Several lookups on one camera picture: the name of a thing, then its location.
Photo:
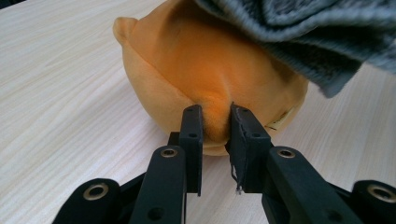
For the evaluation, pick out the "orange plush toy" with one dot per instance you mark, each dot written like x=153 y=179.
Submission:
x=186 y=62

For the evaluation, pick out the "grey fluffy cloth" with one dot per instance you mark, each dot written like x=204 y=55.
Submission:
x=311 y=37

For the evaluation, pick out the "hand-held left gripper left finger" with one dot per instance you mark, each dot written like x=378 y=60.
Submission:
x=193 y=149

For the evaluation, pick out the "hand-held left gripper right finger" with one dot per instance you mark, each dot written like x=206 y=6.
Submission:
x=247 y=149

